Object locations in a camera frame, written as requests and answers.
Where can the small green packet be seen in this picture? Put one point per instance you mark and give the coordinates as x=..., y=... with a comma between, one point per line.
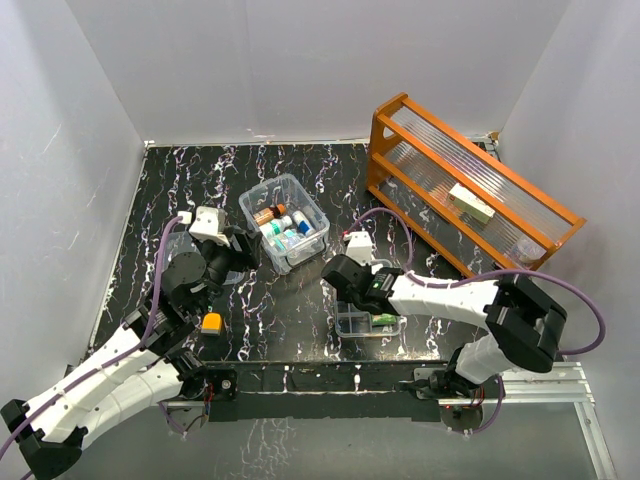
x=383, y=320

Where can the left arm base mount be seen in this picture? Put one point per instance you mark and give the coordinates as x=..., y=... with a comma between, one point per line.
x=210, y=385

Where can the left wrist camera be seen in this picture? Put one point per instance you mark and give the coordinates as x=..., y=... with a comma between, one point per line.
x=206, y=224

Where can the brown bottle orange cap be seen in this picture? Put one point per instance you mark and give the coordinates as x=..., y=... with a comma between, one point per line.
x=269, y=214

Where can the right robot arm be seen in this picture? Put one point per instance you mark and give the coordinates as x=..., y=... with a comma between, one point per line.
x=523, y=324

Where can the clear tape roll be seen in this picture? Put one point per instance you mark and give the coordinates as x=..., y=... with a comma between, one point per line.
x=526, y=252

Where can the white medicine carton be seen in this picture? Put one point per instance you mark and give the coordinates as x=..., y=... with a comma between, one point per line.
x=467, y=202

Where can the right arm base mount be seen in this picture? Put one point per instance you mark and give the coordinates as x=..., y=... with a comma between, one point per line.
x=441, y=383

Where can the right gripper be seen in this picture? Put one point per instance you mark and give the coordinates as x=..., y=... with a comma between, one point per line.
x=366, y=266

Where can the clear compartment tray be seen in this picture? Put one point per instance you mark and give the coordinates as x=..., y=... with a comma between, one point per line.
x=353, y=323

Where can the clear plastic storage box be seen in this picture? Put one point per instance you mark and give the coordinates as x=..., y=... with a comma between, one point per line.
x=294, y=229

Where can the white bottle green label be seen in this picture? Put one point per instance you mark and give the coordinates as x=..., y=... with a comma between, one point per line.
x=276, y=227

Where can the blue white bandage roll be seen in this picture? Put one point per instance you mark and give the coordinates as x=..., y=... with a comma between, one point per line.
x=303, y=224

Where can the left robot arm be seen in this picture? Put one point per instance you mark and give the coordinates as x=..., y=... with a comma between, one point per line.
x=142, y=364

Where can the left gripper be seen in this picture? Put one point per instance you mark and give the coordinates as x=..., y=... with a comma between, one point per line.
x=247, y=256

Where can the orange wooden shelf rack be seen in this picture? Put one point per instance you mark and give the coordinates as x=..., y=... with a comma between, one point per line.
x=416, y=158

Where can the blue sachet pack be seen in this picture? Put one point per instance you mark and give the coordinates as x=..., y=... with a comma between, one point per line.
x=287, y=240

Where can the yellow orange small box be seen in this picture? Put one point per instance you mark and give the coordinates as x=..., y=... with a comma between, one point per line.
x=212, y=324

